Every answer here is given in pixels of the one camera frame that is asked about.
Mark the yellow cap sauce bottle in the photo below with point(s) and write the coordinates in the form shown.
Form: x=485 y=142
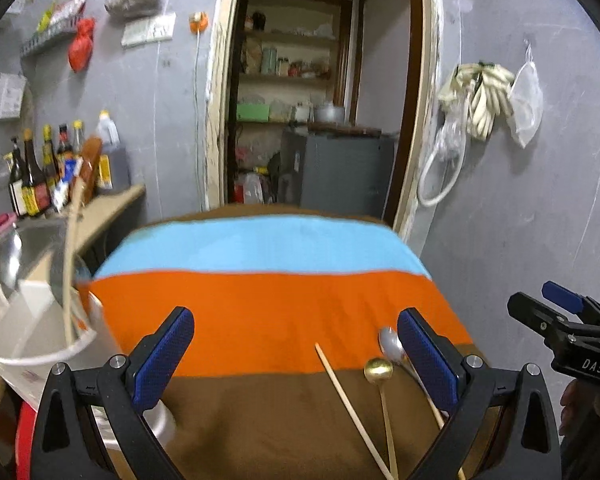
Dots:
x=78 y=140

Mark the stainless steel sink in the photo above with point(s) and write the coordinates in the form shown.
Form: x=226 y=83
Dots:
x=25 y=250

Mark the green box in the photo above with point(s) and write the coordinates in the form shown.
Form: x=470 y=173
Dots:
x=253 y=112

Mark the person's right hand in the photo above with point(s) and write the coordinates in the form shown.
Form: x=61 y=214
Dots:
x=577 y=405

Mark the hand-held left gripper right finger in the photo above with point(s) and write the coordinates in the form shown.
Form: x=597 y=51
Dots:
x=427 y=360

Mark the white wall socket panel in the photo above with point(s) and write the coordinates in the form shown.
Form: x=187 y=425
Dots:
x=147 y=30

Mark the metal cooking pot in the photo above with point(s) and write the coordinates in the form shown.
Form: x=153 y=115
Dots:
x=328 y=112

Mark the large cooking oil jug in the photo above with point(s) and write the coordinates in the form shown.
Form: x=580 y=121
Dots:
x=115 y=165

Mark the white wall box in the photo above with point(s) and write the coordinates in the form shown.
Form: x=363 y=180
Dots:
x=9 y=96

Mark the dark soy sauce bottle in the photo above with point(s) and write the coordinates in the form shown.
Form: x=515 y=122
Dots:
x=34 y=185

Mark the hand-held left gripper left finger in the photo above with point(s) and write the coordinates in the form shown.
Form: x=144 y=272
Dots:
x=162 y=355

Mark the blue white packet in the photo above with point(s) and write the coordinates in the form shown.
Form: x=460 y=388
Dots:
x=65 y=185

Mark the green snack packet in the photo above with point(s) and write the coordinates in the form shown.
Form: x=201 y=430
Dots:
x=46 y=17

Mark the green thermos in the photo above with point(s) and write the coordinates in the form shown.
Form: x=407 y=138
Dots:
x=269 y=60

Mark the white mesh bag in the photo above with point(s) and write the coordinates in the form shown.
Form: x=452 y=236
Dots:
x=526 y=110

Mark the grey wall rack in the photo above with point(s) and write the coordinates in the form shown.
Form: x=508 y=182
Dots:
x=47 y=42

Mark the gold metal spoon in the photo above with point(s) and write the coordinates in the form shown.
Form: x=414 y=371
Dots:
x=377 y=370

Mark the dark wooden cutting board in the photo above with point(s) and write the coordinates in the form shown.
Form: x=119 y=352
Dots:
x=345 y=130

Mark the red label sauce bottle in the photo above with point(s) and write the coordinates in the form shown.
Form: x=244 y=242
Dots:
x=65 y=147

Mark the white plastic jug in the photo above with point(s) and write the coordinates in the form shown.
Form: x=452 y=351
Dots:
x=252 y=189

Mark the beige kitchen counter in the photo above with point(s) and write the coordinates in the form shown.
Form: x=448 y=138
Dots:
x=115 y=205

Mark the colourful patchwork blanket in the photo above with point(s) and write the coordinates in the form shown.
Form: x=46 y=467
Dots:
x=280 y=310

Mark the white plastic utensil holder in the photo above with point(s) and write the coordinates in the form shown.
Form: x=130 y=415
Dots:
x=10 y=330

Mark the wooden shelf unit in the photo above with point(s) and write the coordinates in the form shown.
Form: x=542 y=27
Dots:
x=290 y=35

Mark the red plastic bag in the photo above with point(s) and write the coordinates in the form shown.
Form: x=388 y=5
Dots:
x=81 y=47

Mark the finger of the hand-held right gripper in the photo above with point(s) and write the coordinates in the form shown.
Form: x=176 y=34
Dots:
x=537 y=315
x=562 y=296

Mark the orange spice bag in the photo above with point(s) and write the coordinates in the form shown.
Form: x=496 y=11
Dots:
x=90 y=170

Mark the worn wooden door frame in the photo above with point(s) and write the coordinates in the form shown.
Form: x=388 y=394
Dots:
x=425 y=110

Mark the orange plug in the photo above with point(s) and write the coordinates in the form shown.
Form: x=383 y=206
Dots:
x=198 y=23

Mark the pink soap dish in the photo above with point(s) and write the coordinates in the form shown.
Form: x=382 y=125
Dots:
x=4 y=222

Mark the grey cabinet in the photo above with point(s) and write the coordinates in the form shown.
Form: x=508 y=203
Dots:
x=345 y=175

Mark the silver metal spoon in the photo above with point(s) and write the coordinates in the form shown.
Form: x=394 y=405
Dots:
x=390 y=344

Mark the hanging clear plastic bag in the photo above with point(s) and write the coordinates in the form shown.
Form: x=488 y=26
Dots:
x=450 y=137

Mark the red snack packet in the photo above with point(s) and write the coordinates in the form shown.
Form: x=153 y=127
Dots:
x=70 y=10

